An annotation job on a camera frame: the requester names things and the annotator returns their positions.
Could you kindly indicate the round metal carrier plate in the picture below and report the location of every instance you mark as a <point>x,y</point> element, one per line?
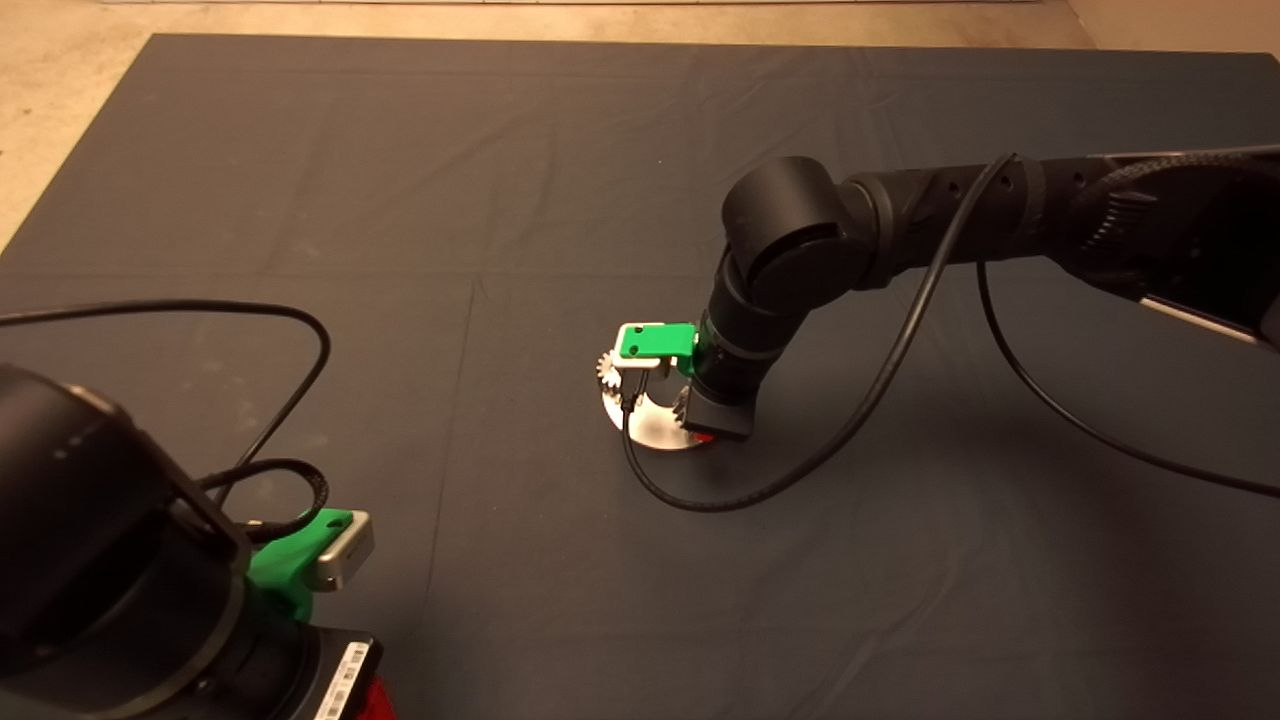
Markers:
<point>655,428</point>

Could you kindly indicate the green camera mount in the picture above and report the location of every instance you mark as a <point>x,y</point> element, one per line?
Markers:
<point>655,342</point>
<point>285,560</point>

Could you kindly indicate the dark grey table cloth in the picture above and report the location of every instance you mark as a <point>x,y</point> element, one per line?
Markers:
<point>400,150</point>

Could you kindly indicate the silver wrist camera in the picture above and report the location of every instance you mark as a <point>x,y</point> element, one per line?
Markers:
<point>346,552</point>
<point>640,364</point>

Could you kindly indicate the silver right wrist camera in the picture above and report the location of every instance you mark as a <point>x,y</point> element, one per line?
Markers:
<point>640,364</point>

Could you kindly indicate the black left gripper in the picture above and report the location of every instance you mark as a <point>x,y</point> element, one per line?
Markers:
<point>335,685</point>

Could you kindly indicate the green left camera mount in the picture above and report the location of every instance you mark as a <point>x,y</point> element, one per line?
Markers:
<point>285,560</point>

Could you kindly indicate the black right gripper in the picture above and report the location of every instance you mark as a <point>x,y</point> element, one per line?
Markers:
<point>720,415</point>

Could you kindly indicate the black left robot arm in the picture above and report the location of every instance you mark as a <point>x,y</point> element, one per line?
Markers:
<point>90,590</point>

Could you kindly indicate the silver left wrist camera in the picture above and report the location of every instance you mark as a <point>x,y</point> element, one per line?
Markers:
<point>346,552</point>

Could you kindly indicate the green right camera mount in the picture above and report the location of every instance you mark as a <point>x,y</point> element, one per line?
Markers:
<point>655,342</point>

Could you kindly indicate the steel planetary gear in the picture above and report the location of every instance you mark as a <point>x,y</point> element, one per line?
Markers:
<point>680,412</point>
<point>606,370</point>

